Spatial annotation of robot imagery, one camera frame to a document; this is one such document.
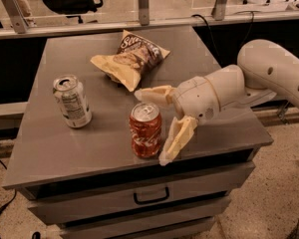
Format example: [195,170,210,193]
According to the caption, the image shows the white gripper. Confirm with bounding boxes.
[135,77,220,166]

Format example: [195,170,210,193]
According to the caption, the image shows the red coke can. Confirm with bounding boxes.
[130,103,161,158]

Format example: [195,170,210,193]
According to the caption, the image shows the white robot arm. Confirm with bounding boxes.
[135,39,299,166]

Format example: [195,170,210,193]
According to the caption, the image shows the white soda can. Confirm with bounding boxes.
[53,75,92,128]

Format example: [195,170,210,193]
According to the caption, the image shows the yellow brown chip bag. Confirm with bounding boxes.
[91,30,169,92]

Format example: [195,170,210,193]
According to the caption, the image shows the grey drawer cabinet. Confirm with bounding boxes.
[3,33,271,239]

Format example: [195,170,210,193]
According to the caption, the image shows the black drawer handle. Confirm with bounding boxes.
[133,186,169,205]

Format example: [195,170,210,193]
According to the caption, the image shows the black cable on wall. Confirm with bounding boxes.
[190,11,256,65]

